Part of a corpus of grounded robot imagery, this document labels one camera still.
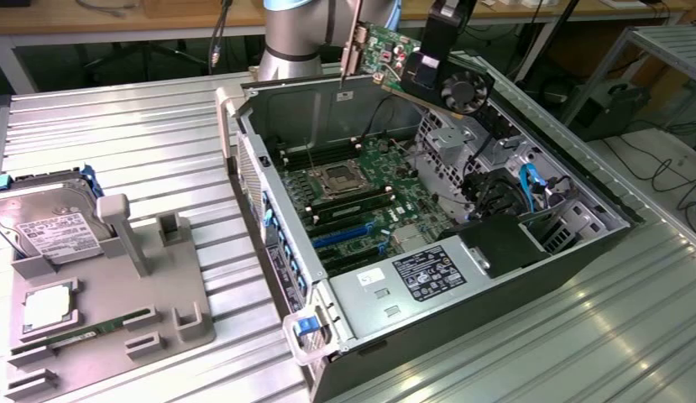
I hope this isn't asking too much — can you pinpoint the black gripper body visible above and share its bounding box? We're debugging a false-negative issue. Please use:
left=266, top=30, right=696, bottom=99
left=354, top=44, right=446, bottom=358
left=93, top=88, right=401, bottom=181
left=418, top=0, right=478, bottom=57

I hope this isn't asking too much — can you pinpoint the green graphics card with fan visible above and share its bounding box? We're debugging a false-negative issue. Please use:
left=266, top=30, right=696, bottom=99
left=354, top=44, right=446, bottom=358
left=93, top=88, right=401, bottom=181
left=338, top=0, right=496, bottom=119

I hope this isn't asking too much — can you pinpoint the green motherboard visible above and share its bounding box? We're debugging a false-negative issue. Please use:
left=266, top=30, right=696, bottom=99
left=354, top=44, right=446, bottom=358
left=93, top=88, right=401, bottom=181
left=274, top=133, right=442, bottom=279

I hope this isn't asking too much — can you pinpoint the CPU socket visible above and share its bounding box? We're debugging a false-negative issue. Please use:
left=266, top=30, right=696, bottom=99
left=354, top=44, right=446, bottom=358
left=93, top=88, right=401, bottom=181
left=313, top=159, right=373, bottom=196

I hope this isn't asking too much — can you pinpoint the black box on floor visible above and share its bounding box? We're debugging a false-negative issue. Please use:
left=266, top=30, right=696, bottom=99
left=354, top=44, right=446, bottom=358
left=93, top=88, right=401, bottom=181
left=569, top=81, right=652, bottom=143

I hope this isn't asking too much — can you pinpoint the installed RAM stick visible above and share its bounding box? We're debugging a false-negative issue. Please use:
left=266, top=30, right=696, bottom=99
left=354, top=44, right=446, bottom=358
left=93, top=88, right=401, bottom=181
left=313, top=196, right=394, bottom=224

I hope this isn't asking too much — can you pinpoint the silver chipset heatsink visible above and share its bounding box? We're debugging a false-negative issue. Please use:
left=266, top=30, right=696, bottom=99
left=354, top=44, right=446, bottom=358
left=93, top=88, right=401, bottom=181
left=392, top=224, right=434, bottom=249

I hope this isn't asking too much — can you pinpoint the blue expansion slot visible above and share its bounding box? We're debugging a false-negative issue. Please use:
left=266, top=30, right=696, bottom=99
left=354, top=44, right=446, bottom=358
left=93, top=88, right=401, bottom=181
left=312, top=222, right=378, bottom=249

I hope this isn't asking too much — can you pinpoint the black plastic air shroud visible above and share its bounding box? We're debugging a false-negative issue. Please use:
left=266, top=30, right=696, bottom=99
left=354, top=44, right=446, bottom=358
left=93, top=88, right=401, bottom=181
left=440, top=213, right=552, bottom=280

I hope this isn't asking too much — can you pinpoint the wooden desk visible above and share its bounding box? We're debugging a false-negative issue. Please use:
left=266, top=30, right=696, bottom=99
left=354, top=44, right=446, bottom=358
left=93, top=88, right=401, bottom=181
left=0, top=0, right=693, bottom=96

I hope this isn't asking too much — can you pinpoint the grey power supply unit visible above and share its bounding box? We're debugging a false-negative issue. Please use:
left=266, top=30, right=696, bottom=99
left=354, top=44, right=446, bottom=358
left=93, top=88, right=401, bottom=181
left=326, top=240, right=496, bottom=350

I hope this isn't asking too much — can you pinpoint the open PC case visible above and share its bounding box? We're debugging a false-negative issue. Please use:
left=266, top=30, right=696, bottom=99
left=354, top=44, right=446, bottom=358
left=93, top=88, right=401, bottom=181
left=214, top=50, right=647, bottom=403

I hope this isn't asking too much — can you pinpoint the blue disk caddy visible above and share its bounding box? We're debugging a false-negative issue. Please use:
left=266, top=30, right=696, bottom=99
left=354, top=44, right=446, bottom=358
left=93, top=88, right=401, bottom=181
left=0, top=163, right=106, bottom=200

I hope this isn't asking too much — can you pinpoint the silver hard disk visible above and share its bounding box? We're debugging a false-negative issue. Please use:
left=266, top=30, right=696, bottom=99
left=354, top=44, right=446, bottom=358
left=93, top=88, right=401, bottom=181
left=0, top=177, right=117, bottom=266

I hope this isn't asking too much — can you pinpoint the grey parts rack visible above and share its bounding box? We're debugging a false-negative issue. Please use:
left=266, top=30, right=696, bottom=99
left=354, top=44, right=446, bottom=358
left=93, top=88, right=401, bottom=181
left=3, top=194, right=218, bottom=400

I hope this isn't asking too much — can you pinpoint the green RAM stick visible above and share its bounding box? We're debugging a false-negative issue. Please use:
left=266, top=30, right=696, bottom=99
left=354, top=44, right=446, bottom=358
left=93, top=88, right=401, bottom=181
left=20, top=307, right=154, bottom=354

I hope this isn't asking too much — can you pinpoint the CPU with silver lid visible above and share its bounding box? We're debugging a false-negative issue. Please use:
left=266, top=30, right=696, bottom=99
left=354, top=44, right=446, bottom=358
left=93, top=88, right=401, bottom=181
left=20, top=286, right=79, bottom=327

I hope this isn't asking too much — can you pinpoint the silver disk bay bracket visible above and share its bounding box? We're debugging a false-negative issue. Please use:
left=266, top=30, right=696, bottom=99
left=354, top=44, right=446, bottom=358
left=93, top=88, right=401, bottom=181
left=428, top=127, right=473, bottom=161

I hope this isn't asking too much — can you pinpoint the black wire bundle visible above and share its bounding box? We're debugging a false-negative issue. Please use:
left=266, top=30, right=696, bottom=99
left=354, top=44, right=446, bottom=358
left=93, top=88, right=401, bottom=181
left=460, top=125, right=528, bottom=222

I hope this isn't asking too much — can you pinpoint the blue SATA wire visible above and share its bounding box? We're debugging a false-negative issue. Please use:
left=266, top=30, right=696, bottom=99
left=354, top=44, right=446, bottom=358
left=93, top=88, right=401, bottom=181
left=517, top=162, right=552, bottom=216

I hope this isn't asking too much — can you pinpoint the hanging black cable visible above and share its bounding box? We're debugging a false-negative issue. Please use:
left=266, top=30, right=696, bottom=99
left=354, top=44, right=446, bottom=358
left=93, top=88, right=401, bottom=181
left=209, top=0, right=234, bottom=69

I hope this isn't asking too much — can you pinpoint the metal slat shelf frame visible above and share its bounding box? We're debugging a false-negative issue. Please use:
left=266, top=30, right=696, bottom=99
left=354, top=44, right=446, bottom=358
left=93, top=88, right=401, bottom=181
left=560, top=24, right=696, bottom=142

